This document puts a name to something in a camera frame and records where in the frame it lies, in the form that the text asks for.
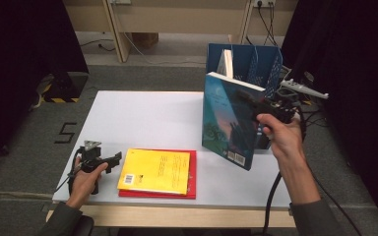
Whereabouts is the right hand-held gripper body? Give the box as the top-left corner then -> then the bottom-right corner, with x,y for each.
253,78 -> 330,126

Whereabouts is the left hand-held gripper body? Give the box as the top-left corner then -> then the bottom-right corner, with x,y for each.
74,140 -> 111,174

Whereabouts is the dark blue book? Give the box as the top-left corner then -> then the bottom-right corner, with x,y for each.
201,71 -> 267,172

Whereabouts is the yellow book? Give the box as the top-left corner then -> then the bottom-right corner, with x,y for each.
116,147 -> 192,197

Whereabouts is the blue file rack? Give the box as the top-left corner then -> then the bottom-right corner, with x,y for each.
201,42 -> 284,151

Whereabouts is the white picture book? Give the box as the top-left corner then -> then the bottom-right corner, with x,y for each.
216,48 -> 234,81

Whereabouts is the red book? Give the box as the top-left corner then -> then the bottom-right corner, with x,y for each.
118,148 -> 198,201

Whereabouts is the person's left hand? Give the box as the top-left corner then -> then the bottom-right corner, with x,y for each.
66,158 -> 109,209

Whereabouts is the person's right hand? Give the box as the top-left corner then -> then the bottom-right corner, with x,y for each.
255,112 -> 305,165

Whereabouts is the black chair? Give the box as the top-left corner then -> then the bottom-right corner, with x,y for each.
65,215 -> 95,236

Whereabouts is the black stand base striped tape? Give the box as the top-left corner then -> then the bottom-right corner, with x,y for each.
40,72 -> 90,104

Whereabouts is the black curtain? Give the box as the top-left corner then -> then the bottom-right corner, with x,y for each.
0,0 -> 92,176
280,0 -> 378,230

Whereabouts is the brown cardboard box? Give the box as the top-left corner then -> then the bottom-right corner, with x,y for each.
131,32 -> 160,50

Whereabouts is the grey cable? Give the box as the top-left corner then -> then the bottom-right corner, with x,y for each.
29,74 -> 53,112

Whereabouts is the black socket cable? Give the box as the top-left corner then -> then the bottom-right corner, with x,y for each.
268,2 -> 276,45
257,2 -> 279,47

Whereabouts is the thick black gripper cable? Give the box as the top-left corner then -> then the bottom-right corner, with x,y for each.
262,101 -> 309,236

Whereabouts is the white wall socket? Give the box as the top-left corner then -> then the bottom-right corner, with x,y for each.
253,0 -> 277,8

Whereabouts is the white floor cable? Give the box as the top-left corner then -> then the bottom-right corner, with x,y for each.
122,32 -> 208,66

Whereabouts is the long black floor cable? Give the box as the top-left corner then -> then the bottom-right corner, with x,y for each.
308,168 -> 363,236

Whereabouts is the light wooden desk frame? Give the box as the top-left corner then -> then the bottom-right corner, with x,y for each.
63,0 -> 299,64

